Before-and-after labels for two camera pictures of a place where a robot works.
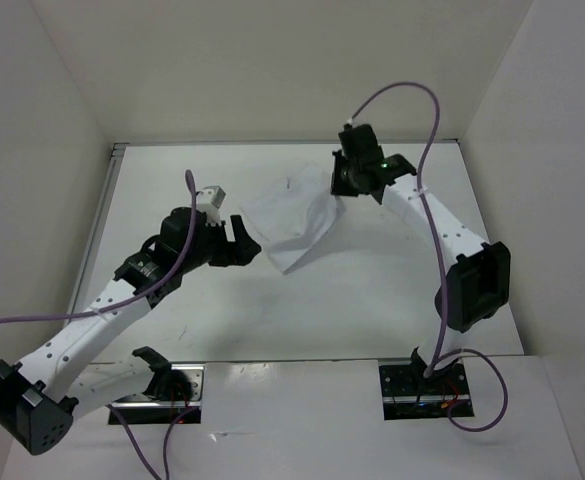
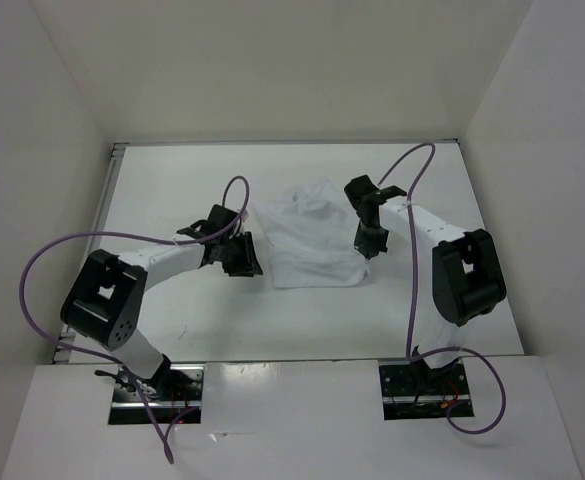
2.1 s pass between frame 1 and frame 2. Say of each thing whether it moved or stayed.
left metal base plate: stayed
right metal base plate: stayed
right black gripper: moved
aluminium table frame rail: stayed
